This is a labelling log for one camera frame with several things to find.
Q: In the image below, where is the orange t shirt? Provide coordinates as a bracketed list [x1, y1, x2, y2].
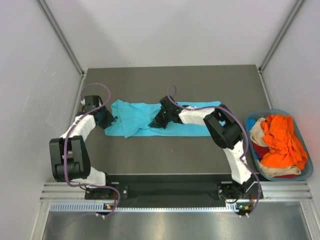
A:
[260, 114, 308, 171]

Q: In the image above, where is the red t shirt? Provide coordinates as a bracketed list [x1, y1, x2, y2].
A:
[252, 142, 301, 178]

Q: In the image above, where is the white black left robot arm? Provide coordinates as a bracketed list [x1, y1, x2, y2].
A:
[49, 95, 116, 199]

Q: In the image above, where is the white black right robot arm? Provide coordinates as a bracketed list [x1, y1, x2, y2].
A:
[148, 95, 255, 198]

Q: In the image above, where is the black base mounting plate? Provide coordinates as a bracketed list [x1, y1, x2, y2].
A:
[84, 173, 264, 208]

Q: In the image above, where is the white slotted cable duct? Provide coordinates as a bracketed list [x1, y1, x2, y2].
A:
[50, 202, 250, 213]

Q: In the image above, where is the cyan t shirt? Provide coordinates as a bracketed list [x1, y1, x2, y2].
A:
[104, 99, 210, 138]

